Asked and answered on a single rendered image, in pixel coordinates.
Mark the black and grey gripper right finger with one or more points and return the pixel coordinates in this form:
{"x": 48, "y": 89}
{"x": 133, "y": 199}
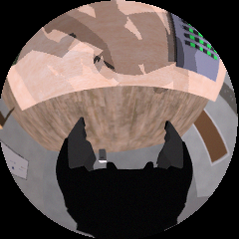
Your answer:
{"x": 175, "y": 157}

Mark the grey switch panel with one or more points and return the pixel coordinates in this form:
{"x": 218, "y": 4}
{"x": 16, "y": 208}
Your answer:
{"x": 193, "y": 56}

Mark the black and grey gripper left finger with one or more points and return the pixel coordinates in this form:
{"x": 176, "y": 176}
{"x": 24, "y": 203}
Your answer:
{"x": 76, "y": 158}

